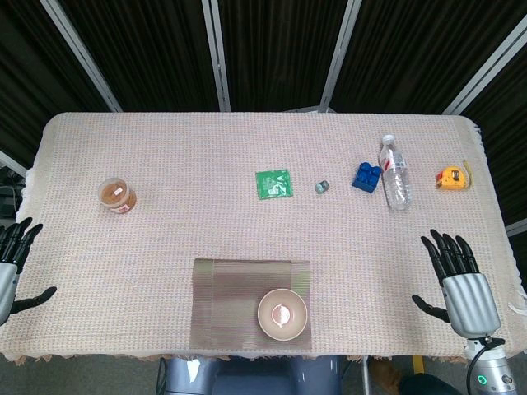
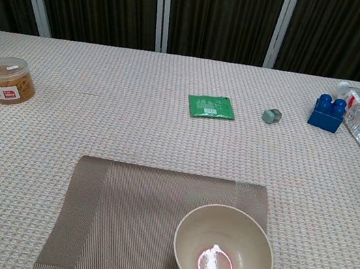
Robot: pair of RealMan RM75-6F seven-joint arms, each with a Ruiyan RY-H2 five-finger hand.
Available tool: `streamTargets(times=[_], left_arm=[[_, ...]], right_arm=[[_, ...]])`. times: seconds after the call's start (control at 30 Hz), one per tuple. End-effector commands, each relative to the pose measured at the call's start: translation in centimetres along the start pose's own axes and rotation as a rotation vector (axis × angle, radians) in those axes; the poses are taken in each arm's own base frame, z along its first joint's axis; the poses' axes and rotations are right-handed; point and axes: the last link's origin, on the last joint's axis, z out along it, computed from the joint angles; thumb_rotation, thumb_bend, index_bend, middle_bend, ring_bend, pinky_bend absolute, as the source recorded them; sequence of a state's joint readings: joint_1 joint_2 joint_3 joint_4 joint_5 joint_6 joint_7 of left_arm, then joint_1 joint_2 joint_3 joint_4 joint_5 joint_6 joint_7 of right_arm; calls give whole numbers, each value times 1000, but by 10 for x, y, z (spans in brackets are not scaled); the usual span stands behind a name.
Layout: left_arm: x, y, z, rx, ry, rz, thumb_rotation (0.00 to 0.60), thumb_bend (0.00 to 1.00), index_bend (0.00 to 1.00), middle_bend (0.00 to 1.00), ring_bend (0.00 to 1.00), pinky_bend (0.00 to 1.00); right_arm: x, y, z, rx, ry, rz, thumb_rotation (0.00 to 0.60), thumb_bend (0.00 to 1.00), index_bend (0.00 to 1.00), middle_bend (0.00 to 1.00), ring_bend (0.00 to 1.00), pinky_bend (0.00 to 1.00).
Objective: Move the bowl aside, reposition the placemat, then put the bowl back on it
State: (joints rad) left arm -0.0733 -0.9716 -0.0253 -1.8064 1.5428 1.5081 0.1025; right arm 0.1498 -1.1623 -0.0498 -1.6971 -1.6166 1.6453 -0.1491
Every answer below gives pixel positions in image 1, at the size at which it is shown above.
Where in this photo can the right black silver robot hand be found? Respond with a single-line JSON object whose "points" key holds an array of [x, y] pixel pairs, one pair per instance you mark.
{"points": [[469, 300]]}

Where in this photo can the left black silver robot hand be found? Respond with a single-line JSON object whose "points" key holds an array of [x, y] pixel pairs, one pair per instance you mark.
{"points": [[6, 284]]}

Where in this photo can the light brown bowl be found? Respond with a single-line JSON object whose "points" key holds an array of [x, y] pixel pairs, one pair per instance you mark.
{"points": [[282, 314]]}

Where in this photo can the brown woven placemat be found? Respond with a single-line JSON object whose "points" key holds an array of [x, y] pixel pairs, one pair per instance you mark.
{"points": [[230, 304]]}

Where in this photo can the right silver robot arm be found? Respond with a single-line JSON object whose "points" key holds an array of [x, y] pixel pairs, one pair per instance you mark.
{"points": [[496, 370]]}

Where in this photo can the yellow tape measure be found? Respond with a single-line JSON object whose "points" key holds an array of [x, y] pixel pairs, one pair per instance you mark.
{"points": [[453, 177]]}

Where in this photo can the clear jar of rubber bands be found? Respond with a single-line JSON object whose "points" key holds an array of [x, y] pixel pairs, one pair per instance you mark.
{"points": [[117, 195]]}

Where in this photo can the clear plastic water bottle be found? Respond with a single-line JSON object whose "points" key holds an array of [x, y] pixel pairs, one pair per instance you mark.
{"points": [[396, 177]]}

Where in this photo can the blue toy building brick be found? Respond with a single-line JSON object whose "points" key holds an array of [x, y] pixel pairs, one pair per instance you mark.
{"points": [[365, 177]]}

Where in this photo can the dark partition screen panel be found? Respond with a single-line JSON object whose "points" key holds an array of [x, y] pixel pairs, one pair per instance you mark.
{"points": [[411, 49], [152, 53], [29, 82], [280, 53], [506, 144]]}

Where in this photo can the pink woven tablecloth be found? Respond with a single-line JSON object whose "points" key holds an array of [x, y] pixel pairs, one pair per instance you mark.
{"points": [[197, 230]]}

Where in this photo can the green foil sachet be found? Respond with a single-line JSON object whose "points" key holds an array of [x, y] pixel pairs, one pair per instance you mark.
{"points": [[273, 184]]}

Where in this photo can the grey robot torso base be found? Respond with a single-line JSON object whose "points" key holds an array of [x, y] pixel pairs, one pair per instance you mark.
{"points": [[247, 376]]}

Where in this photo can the silver partition frame post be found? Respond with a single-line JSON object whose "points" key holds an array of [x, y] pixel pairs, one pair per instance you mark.
{"points": [[218, 57], [339, 57], [518, 228], [12, 162], [486, 66], [82, 55]]}

